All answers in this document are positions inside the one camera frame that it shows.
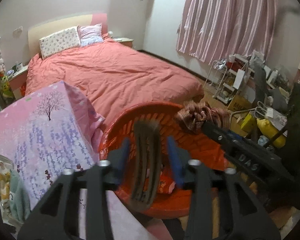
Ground light green cloth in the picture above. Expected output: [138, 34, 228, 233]
[9, 170, 31, 223]

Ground brown striped scrunchie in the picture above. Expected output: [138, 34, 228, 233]
[174, 100, 230, 133]

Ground foil snack wrapper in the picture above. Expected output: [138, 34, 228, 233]
[0, 161, 11, 214]

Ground yellow bag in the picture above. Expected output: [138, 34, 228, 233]
[256, 119, 286, 148]

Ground orange plastic laundry basket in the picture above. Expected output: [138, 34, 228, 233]
[98, 101, 229, 219]

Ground pink floral tablecloth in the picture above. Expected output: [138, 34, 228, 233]
[0, 81, 171, 239]

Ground white rolling shelf cart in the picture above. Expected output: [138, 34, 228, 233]
[217, 54, 255, 105]

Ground pink bedside table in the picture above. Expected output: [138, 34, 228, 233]
[9, 66, 28, 100]

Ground salmon pink duvet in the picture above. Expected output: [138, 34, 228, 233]
[25, 37, 204, 127]

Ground hanging plush toys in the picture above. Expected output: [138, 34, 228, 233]
[0, 48, 14, 101]

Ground pink striped curtain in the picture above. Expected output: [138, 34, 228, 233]
[176, 0, 279, 63]

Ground white floral pillow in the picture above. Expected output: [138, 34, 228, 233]
[39, 26, 81, 59]

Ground pink striped pillow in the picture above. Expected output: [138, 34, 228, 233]
[77, 23, 103, 47]

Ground beige pink headboard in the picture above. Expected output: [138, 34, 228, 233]
[28, 13, 108, 57]

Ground far bedside table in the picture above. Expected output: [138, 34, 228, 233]
[113, 37, 134, 48]

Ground white wire rack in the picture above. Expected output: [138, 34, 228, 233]
[203, 59, 228, 98]

